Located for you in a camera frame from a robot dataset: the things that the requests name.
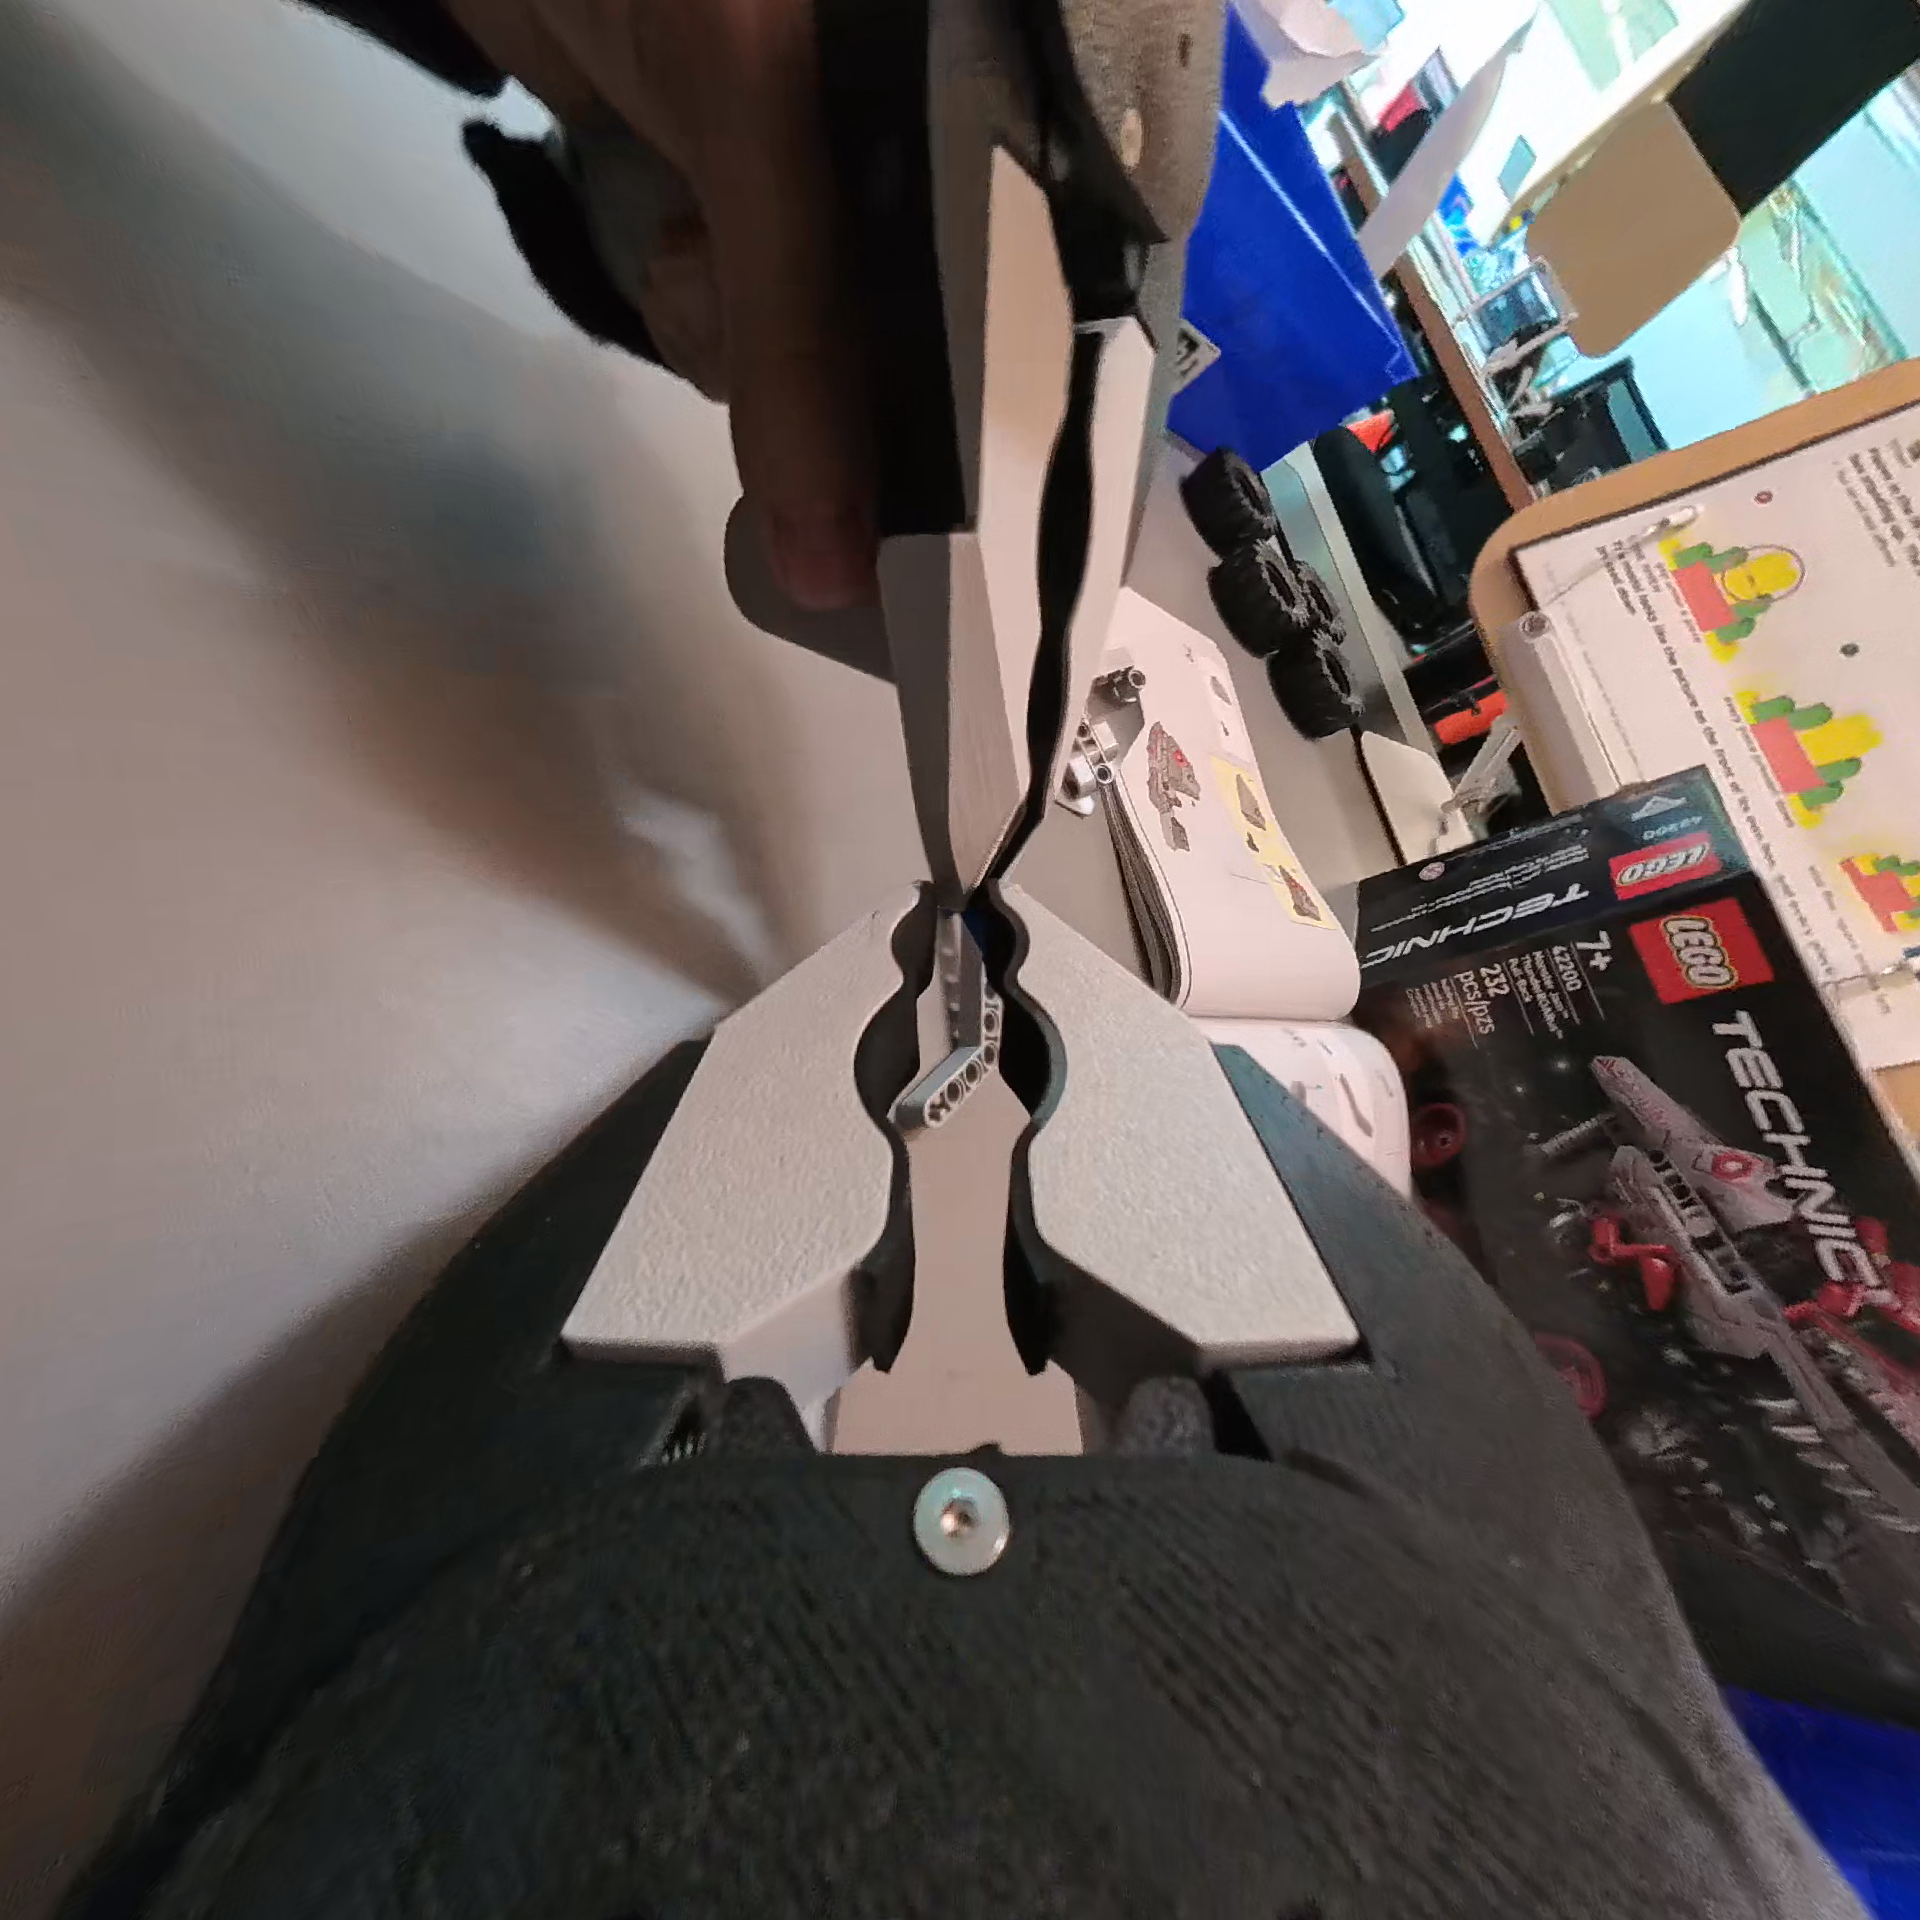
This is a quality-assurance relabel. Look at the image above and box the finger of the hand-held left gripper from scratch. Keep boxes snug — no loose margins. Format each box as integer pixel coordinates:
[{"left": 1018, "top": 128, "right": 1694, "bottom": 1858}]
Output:
[
  {"left": 874, "top": 140, "right": 1078, "bottom": 895},
  {"left": 972, "top": 321, "right": 1160, "bottom": 889}
]

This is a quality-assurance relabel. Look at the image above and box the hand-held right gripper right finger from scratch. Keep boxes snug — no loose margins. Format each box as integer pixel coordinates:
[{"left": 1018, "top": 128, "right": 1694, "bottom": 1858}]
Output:
[{"left": 995, "top": 882, "right": 1359, "bottom": 1376}]

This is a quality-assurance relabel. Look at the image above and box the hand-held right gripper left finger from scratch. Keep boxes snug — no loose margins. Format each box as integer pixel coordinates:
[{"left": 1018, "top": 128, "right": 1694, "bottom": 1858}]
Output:
[{"left": 559, "top": 882, "right": 940, "bottom": 1373}]

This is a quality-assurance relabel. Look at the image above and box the grey bent brick beam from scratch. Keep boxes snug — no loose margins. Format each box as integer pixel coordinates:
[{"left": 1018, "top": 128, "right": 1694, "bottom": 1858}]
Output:
[{"left": 885, "top": 900, "right": 1011, "bottom": 1130}]

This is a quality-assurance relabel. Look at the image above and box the person's left hand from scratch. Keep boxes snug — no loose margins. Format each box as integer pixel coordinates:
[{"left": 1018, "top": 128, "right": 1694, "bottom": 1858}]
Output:
[{"left": 451, "top": 0, "right": 902, "bottom": 618}]

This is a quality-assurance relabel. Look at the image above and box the grey brick assembly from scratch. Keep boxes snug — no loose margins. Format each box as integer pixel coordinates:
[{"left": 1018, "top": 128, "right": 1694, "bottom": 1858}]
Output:
[{"left": 1053, "top": 667, "right": 1149, "bottom": 819}]

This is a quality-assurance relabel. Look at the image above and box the blue storage bin white tag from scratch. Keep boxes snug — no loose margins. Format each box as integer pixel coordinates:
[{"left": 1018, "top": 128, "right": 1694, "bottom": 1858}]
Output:
[{"left": 1170, "top": 0, "right": 1420, "bottom": 467}]

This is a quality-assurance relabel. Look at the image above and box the crumpled white paper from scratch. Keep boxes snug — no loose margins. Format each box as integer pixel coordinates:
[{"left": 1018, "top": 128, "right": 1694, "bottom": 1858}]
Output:
[{"left": 1260, "top": 0, "right": 1547, "bottom": 280}]

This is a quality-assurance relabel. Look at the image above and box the white instruction booklet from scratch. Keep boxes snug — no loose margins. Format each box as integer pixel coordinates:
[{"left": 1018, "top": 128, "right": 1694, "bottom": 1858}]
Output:
[{"left": 1048, "top": 586, "right": 1420, "bottom": 1202}]

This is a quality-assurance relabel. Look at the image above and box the pale board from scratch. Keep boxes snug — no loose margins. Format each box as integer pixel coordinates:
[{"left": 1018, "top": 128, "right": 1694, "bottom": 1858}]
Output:
[{"left": 1357, "top": 728, "right": 1474, "bottom": 860}]

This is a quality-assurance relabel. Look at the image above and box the black toy set box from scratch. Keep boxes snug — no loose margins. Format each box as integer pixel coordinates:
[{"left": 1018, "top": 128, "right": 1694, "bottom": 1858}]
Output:
[{"left": 1351, "top": 765, "right": 1920, "bottom": 1729}]

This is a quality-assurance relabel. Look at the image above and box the wooden board with printed sheet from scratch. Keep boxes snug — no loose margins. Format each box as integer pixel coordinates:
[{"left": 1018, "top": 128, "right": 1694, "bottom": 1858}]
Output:
[{"left": 1469, "top": 359, "right": 1920, "bottom": 1144}]

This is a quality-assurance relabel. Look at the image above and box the blue plastic storage bin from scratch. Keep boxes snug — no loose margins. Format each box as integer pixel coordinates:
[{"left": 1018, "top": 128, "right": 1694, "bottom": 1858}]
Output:
[{"left": 1725, "top": 1687, "right": 1920, "bottom": 1920}]

